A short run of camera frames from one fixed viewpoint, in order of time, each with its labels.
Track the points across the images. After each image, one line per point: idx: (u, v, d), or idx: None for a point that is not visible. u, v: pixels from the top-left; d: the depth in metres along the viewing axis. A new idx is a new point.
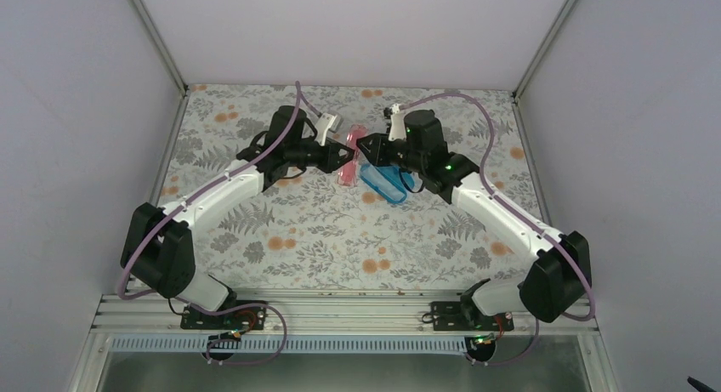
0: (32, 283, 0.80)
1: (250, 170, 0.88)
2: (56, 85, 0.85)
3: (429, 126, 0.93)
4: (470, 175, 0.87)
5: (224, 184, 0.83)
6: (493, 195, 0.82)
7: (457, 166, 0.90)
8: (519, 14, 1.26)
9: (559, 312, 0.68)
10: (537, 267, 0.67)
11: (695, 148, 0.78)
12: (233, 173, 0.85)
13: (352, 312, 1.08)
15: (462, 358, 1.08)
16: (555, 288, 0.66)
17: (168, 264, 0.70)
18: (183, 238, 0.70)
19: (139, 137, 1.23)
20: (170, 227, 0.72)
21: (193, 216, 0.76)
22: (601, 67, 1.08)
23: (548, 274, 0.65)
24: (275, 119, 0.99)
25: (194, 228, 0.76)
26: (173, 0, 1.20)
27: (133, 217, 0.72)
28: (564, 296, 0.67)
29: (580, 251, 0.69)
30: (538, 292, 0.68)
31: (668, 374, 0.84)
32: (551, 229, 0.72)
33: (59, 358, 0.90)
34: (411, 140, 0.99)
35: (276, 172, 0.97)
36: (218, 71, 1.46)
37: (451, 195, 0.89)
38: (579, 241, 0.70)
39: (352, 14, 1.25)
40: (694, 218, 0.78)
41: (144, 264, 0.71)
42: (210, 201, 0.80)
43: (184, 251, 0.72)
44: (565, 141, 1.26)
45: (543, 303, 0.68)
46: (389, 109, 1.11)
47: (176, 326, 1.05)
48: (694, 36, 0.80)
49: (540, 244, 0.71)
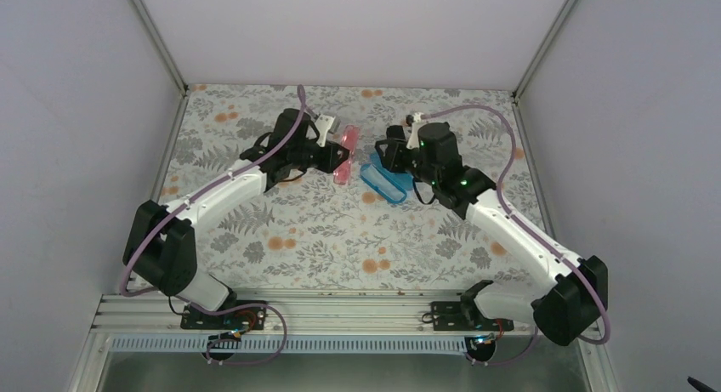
0: (32, 282, 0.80)
1: (253, 170, 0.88)
2: (55, 85, 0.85)
3: (444, 139, 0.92)
4: (486, 192, 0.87)
5: (228, 183, 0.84)
6: (510, 214, 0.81)
7: (472, 181, 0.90)
8: (519, 14, 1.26)
9: (574, 336, 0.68)
10: (556, 292, 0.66)
11: (696, 147, 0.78)
12: (235, 173, 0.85)
13: (351, 312, 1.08)
15: (462, 358, 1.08)
16: (574, 315, 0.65)
17: (170, 262, 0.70)
18: (184, 235, 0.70)
19: (139, 137, 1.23)
20: (173, 224, 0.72)
21: (195, 214, 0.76)
22: (601, 67, 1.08)
23: (567, 300, 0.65)
24: (280, 121, 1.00)
25: (196, 226, 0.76)
26: (173, 0, 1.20)
27: (136, 213, 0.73)
28: (581, 322, 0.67)
29: (598, 276, 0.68)
30: (555, 315, 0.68)
31: (668, 374, 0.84)
32: (570, 253, 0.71)
33: (59, 358, 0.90)
34: (425, 153, 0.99)
35: (280, 173, 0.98)
36: (218, 71, 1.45)
37: (467, 211, 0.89)
38: (598, 265, 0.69)
39: (352, 14, 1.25)
40: (694, 218, 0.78)
41: (147, 261, 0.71)
42: (213, 199, 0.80)
43: (185, 249, 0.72)
44: (565, 142, 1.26)
45: (559, 326, 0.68)
46: (412, 117, 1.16)
47: (176, 326, 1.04)
48: (695, 35, 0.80)
49: (558, 268, 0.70)
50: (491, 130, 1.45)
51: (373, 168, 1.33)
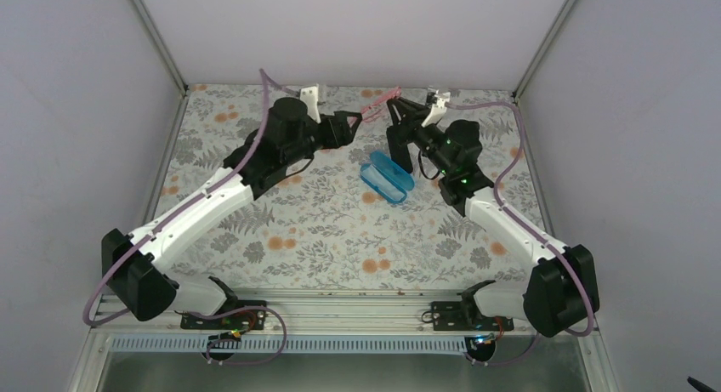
0: (33, 281, 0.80)
1: (231, 184, 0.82)
2: (53, 84, 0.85)
3: (471, 148, 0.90)
4: (484, 189, 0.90)
5: (203, 201, 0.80)
6: (502, 207, 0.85)
7: (472, 179, 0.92)
8: (519, 14, 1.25)
9: (559, 326, 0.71)
10: (538, 274, 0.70)
11: (695, 149, 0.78)
12: (212, 190, 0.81)
13: (351, 312, 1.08)
15: (462, 358, 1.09)
16: (553, 297, 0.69)
17: (138, 296, 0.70)
18: (147, 273, 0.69)
19: (139, 138, 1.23)
20: (135, 259, 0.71)
21: (160, 247, 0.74)
22: (601, 66, 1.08)
23: (546, 281, 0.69)
24: (270, 118, 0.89)
25: (161, 258, 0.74)
26: (173, 0, 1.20)
27: (103, 243, 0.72)
28: (563, 306, 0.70)
29: (583, 264, 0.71)
30: (536, 300, 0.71)
31: (667, 374, 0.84)
32: (555, 240, 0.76)
33: (58, 360, 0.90)
34: (445, 151, 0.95)
35: (269, 178, 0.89)
36: (218, 71, 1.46)
37: (465, 207, 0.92)
38: (584, 254, 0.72)
39: (352, 13, 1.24)
40: (693, 218, 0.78)
41: (122, 285, 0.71)
42: (181, 224, 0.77)
43: (152, 282, 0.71)
44: (566, 142, 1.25)
45: (542, 312, 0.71)
46: (434, 98, 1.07)
47: (176, 326, 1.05)
48: (695, 35, 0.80)
49: (542, 252, 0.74)
50: (491, 130, 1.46)
51: (373, 168, 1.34)
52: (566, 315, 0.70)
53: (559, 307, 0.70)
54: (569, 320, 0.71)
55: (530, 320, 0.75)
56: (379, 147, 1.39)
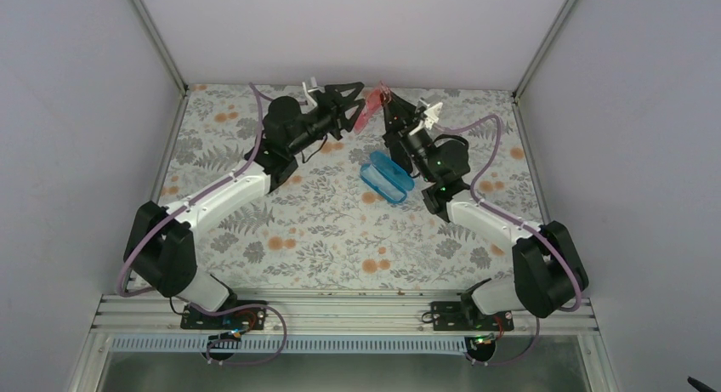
0: (33, 281, 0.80)
1: (258, 172, 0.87)
2: (53, 84, 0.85)
3: (460, 172, 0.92)
4: (462, 191, 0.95)
5: (230, 185, 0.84)
6: (479, 202, 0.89)
7: (450, 186, 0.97)
8: (519, 14, 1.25)
9: (552, 304, 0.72)
10: (519, 252, 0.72)
11: (695, 148, 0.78)
12: (238, 174, 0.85)
13: (351, 312, 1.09)
15: (462, 358, 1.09)
16: (540, 275, 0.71)
17: (168, 264, 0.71)
18: (184, 238, 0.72)
19: (139, 137, 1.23)
20: (172, 228, 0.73)
21: (195, 218, 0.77)
22: (600, 67, 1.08)
23: (526, 258, 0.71)
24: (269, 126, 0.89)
25: (195, 228, 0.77)
26: (173, 0, 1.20)
27: (136, 214, 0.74)
28: (552, 284, 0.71)
29: (560, 239, 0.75)
30: (526, 281, 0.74)
31: (667, 373, 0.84)
32: (530, 220, 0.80)
33: (58, 360, 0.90)
34: (436, 167, 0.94)
35: (285, 173, 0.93)
36: (218, 71, 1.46)
37: (448, 213, 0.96)
38: (561, 230, 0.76)
39: (352, 14, 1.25)
40: (693, 218, 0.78)
41: (148, 261, 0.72)
42: (213, 202, 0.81)
43: (185, 252, 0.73)
44: (565, 142, 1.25)
45: (533, 291, 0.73)
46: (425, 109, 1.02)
47: (176, 326, 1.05)
48: (694, 35, 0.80)
49: (520, 233, 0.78)
50: (491, 130, 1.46)
51: (374, 168, 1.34)
52: (557, 292, 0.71)
53: (547, 284, 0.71)
54: (562, 298, 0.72)
55: (526, 304, 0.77)
56: (379, 147, 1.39)
